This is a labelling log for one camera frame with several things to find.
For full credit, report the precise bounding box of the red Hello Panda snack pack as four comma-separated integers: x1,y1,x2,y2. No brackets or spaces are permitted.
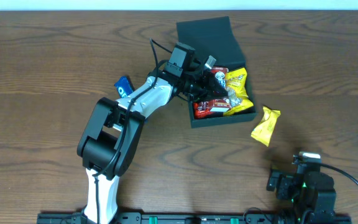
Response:
211,67,229,88

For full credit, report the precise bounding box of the yellow nut snack bag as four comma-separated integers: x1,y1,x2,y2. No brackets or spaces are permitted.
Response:
223,67,254,116

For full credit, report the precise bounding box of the red dried fruit snack bag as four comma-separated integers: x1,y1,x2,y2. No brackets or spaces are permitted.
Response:
193,98,232,119

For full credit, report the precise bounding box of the dark green open box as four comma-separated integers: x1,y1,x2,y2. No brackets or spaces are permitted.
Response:
177,16,257,128

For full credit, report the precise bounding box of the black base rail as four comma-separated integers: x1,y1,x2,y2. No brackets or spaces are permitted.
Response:
36,211,352,224

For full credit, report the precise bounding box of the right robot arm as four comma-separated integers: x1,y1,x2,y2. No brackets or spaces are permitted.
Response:
266,162,336,224

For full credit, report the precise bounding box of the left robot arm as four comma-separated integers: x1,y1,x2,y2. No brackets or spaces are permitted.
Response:
77,60,227,223

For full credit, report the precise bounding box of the small yellow wrapped snack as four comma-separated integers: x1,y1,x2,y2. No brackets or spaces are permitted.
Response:
251,106,281,147

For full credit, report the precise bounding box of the blue Oreo cookie pack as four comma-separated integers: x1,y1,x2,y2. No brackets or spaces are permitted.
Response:
114,76,134,98

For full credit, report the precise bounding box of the right black cable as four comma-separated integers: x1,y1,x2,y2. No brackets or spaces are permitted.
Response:
318,164,358,224

